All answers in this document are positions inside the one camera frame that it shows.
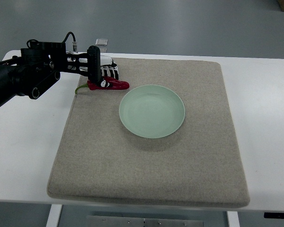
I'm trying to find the clear floor socket cover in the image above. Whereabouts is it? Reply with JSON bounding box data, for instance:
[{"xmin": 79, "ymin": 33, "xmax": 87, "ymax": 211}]
[{"xmin": 95, "ymin": 38, "xmax": 108, "ymax": 46}]

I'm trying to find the white right table leg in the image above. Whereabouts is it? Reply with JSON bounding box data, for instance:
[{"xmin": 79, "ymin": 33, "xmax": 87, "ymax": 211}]
[{"xmin": 227, "ymin": 211, "xmax": 240, "ymax": 227}]

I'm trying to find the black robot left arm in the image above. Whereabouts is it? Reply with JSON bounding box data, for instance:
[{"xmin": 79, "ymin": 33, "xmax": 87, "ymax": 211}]
[{"xmin": 0, "ymin": 39, "xmax": 103, "ymax": 107}]

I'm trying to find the beige felt mat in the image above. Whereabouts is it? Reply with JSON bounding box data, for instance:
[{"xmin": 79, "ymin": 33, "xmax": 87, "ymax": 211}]
[{"xmin": 47, "ymin": 58, "xmax": 250, "ymax": 208}]

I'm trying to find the black table control panel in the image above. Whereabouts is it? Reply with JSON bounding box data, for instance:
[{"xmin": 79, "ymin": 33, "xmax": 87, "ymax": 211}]
[{"xmin": 264, "ymin": 212, "xmax": 284, "ymax": 219}]

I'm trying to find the white left table leg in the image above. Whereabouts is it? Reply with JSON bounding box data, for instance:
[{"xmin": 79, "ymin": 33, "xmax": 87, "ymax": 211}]
[{"xmin": 46, "ymin": 204, "xmax": 62, "ymax": 227}]

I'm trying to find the metal table base plate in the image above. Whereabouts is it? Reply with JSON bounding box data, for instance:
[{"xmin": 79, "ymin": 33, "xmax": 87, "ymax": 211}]
[{"xmin": 86, "ymin": 216, "xmax": 204, "ymax": 227}]

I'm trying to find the white table leg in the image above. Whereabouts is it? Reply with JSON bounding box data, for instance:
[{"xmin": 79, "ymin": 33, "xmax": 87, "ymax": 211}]
[
  {"xmin": 227, "ymin": 211, "xmax": 240, "ymax": 227},
  {"xmin": 46, "ymin": 204, "xmax": 62, "ymax": 227}
]

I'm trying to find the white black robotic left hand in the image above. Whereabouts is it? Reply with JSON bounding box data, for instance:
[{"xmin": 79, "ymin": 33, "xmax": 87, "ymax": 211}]
[{"xmin": 100, "ymin": 55, "xmax": 119, "ymax": 87}]

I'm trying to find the pale green plate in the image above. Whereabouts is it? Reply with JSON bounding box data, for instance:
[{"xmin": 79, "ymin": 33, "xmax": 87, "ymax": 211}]
[{"xmin": 119, "ymin": 85, "xmax": 186, "ymax": 139}]

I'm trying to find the red pepper with green stem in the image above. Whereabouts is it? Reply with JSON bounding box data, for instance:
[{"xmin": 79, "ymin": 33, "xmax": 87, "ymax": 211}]
[{"xmin": 75, "ymin": 76, "xmax": 130, "ymax": 94}]

